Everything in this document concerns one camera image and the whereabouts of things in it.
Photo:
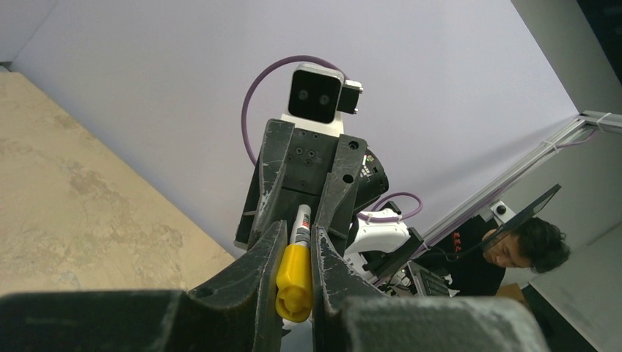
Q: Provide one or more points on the white marker pen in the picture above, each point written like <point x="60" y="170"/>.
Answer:
<point x="300" y="232"/>

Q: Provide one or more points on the yellow marker cap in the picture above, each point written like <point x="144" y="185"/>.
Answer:
<point x="294" y="300"/>

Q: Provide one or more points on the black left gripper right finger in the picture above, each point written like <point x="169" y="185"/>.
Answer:
<point x="339" y="295"/>

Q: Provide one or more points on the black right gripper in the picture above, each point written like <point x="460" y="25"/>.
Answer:
<point x="297" y="164"/>

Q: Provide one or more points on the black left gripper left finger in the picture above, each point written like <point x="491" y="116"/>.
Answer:
<point x="235" y="310"/>

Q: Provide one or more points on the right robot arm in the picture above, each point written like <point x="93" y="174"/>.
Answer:
<point x="379" y="237"/>

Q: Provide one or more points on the aluminium frame rail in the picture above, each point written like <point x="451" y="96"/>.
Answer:
<point x="481" y="202"/>

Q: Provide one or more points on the person in black shirt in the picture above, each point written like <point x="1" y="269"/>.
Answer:
<point x="475" y="271"/>

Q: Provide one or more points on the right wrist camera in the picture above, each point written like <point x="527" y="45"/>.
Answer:
<point x="318" y="97"/>

